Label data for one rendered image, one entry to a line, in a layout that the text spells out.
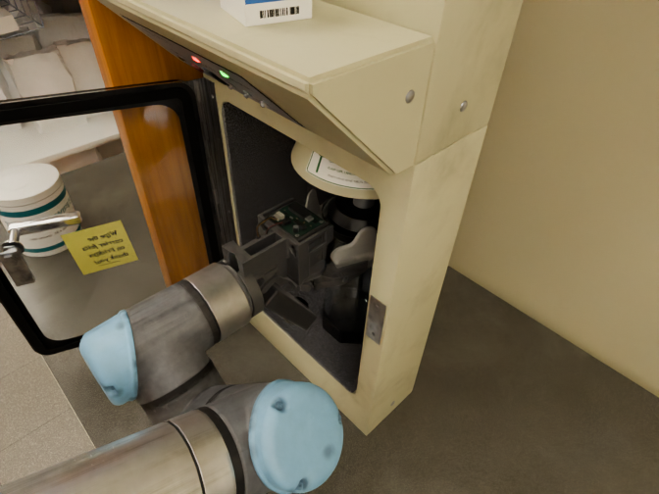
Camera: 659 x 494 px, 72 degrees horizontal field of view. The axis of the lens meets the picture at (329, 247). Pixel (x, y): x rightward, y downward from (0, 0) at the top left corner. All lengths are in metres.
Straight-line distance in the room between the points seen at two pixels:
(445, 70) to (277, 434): 0.28
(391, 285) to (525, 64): 0.45
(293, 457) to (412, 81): 0.26
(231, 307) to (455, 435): 0.43
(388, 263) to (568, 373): 0.51
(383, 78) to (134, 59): 0.38
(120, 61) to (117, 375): 0.36
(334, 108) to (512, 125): 0.58
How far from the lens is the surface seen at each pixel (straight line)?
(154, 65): 0.63
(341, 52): 0.30
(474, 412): 0.80
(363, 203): 0.58
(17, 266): 0.70
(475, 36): 0.38
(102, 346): 0.45
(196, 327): 0.46
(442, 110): 0.38
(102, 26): 0.60
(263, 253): 0.47
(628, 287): 0.88
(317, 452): 0.35
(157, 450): 0.33
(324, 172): 0.50
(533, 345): 0.91
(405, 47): 0.32
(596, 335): 0.96
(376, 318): 0.52
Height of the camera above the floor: 1.61
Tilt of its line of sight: 42 degrees down
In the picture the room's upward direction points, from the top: 2 degrees clockwise
